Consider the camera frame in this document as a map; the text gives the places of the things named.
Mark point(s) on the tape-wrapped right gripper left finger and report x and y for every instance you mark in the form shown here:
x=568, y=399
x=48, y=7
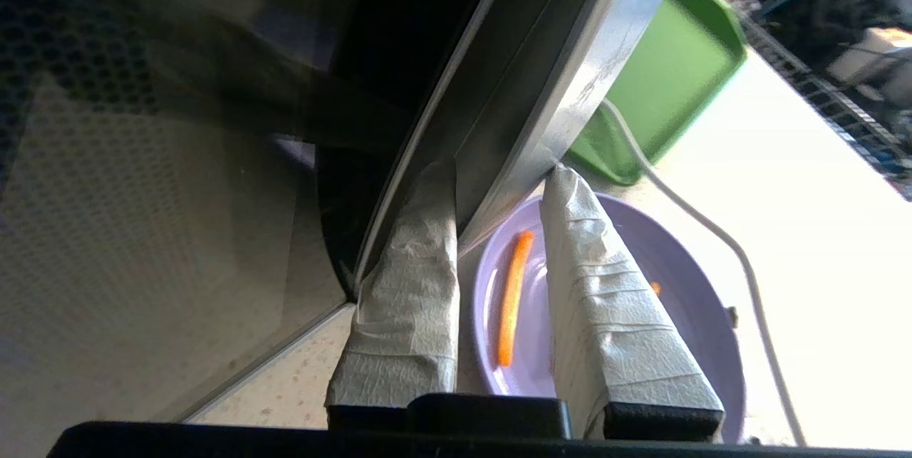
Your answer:
x=406, y=301

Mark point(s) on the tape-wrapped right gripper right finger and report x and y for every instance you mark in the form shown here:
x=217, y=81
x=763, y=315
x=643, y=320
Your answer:
x=613, y=330

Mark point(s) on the purple plate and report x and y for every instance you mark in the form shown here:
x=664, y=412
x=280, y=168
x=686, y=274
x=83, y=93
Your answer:
x=698, y=315

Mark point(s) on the dark glass microwave door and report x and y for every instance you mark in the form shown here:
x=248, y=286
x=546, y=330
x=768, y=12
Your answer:
x=178, y=194

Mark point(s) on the orange french fry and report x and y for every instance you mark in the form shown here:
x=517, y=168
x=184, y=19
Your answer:
x=513, y=301
x=655, y=288

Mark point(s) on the green plastic tray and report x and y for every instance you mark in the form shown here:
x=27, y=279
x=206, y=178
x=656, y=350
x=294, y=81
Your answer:
x=670, y=80

